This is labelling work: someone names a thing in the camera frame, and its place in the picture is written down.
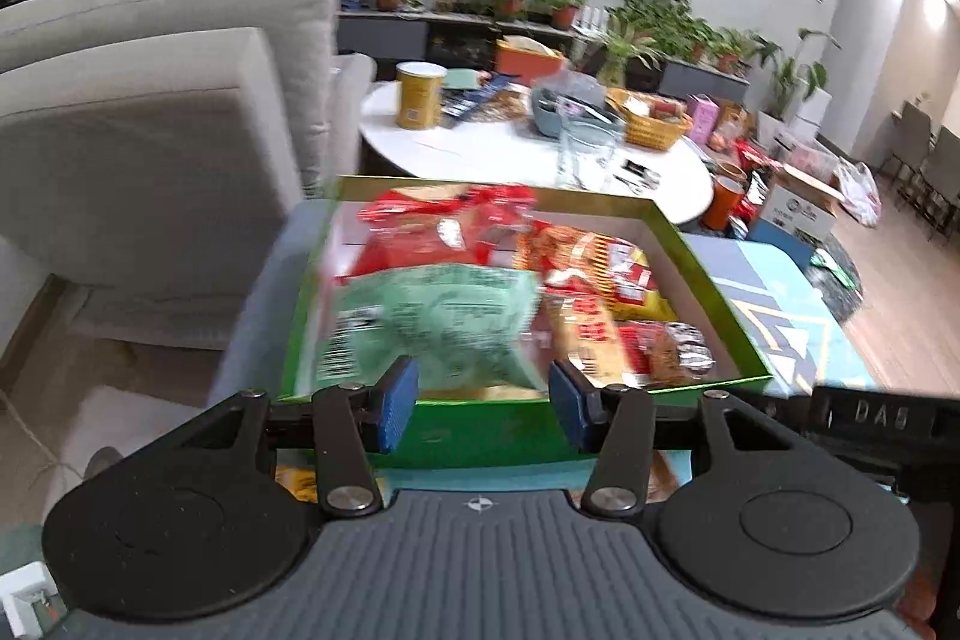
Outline red round cake packet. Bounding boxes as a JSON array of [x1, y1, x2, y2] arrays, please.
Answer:
[[351, 185, 541, 281]]

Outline yellow woven basket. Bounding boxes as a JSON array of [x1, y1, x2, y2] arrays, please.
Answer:
[[606, 87, 693, 152]]

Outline blue snack packets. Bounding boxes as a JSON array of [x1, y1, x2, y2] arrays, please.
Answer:
[[441, 83, 530, 125]]

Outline grey dining chairs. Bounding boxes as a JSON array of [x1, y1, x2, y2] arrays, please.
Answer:
[[883, 98, 960, 244]]

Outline dark television cabinet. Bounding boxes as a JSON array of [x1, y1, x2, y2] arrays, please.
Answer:
[[336, 8, 751, 90]]

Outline pink box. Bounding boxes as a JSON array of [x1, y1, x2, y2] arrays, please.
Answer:
[[688, 95, 722, 148]]

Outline white cushion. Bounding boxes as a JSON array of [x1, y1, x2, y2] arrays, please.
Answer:
[[330, 52, 377, 185]]

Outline orange cup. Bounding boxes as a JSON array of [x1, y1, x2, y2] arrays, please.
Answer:
[[703, 175, 745, 230]]

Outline tall leafy potted plant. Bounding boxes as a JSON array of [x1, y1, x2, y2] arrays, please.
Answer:
[[757, 27, 842, 118]]

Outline beige sofa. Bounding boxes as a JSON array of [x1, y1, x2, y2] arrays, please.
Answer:
[[0, 0, 377, 513]]

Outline green plant in vase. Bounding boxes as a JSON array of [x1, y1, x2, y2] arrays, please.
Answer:
[[591, 20, 665, 88]]

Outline clear glass cup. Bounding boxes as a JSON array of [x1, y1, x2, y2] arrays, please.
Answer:
[[557, 117, 625, 193]]

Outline yellow red bread packet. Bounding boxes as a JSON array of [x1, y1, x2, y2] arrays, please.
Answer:
[[544, 291, 625, 388]]

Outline brown cardboard box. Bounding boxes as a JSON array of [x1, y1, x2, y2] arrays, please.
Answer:
[[748, 162, 842, 249]]

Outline grey-blue plastic bowl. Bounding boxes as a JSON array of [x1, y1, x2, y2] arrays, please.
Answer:
[[531, 83, 625, 140]]

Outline orange storage box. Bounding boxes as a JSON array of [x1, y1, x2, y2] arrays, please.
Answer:
[[495, 36, 567, 85]]

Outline yellow snack packet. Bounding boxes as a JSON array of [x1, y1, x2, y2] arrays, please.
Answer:
[[276, 464, 325, 507]]

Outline orange striped snack packet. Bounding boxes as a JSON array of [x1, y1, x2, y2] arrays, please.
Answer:
[[521, 224, 672, 322]]

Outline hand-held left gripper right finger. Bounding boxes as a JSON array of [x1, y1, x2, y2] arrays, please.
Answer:
[[549, 359, 805, 519]]

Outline green cardboard box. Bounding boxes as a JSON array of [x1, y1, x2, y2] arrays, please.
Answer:
[[277, 175, 775, 470]]

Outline green snack packet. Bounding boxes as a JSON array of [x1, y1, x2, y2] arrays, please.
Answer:
[[313, 263, 550, 395]]

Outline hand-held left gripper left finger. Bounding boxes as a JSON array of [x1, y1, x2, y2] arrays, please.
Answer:
[[169, 355, 420, 517]]

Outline yellow can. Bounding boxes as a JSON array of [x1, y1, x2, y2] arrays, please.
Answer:
[[395, 61, 446, 131]]

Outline red clear wrap packet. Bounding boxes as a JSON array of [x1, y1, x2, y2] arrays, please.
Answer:
[[615, 320, 715, 387]]

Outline white round table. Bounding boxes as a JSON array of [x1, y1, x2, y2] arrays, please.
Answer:
[[358, 80, 715, 229]]

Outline white plastic bag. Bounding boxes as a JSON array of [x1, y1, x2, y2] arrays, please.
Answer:
[[835, 158, 884, 229]]

